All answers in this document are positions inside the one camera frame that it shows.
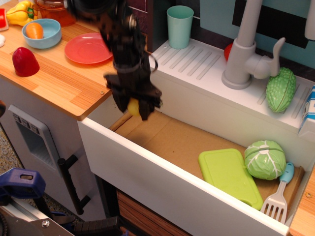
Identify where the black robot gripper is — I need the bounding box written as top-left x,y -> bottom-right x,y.
104,64 -> 162,120

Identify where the yellow toy potato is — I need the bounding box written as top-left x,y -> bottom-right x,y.
127,98 -> 140,116

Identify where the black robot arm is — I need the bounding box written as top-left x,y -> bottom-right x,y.
64,0 -> 162,120

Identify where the pink plastic plate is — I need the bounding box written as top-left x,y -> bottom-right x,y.
64,32 -> 112,64

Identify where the white toy sink basin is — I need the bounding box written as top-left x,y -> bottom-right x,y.
78,40 -> 315,236

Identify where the teal plastic cup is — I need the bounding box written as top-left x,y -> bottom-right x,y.
167,5 -> 194,49

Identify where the grey oven control panel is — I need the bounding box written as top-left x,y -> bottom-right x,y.
9,105 -> 62,177

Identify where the red toy item behind faucet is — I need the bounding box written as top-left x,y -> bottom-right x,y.
223,43 -> 233,61

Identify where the light blue plastic bowl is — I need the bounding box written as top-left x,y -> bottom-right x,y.
22,19 -> 62,49

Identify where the lime green cutting board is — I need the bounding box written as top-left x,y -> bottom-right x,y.
198,148 -> 263,210

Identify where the grey toy faucet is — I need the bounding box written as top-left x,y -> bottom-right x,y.
221,0 -> 285,89

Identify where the dark red toy vegetable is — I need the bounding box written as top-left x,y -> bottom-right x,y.
12,47 -> 40,77

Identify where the orange transparent jar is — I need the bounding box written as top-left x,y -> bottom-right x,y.
34,0 -> 76,27

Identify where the orange toy carrot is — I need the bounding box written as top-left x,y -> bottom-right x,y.
25,22 -> 44,39

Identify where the blue clamp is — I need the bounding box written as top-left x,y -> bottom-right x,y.
0,168 -> 46,201

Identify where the green toy cabbage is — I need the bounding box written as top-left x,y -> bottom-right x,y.
245,140 -> 286,180

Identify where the yellow toy bell pepper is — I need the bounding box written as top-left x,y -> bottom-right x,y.
6,0 -> 38,26

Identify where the white toy piece at edge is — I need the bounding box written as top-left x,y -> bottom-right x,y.
0,34 -> 6,47

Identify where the green toy bitter gourd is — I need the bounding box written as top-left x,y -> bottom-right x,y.
266,67 -> 296,113

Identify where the red white toy at edge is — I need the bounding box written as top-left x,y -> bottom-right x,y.
0,8 -> 9,31

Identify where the blue white milk carton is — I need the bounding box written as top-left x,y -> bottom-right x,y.
298,86 -> 315,143

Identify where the white blue toy spatula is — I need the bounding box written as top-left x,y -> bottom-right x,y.
260,162 -> 294,224

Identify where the black oven door handle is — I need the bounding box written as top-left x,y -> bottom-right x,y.
57,155 -> 91,215

